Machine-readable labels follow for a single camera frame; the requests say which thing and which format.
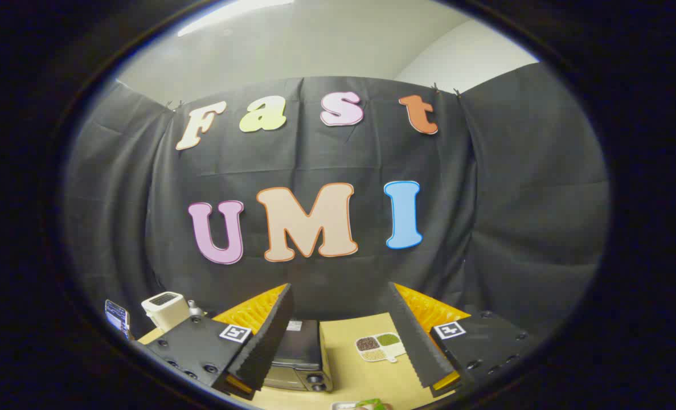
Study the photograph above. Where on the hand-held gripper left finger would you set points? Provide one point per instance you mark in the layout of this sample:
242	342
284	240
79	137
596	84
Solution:
269	336

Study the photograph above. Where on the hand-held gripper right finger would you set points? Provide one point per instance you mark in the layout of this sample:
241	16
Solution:
412	336

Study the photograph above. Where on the black toaster oven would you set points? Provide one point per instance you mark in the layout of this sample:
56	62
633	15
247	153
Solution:
303	347

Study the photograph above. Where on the bread and lettuce sandwich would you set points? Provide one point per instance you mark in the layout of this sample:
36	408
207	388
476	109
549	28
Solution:
372	405

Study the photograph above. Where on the white pop-up toaster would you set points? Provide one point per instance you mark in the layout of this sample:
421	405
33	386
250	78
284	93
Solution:
167	313

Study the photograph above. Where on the white divided grain dish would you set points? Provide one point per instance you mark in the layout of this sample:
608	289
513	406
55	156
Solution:
379	348

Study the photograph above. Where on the small silver bottle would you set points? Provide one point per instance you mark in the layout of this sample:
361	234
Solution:
194	310

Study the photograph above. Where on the smartphone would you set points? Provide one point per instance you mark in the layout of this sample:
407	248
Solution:
117	319

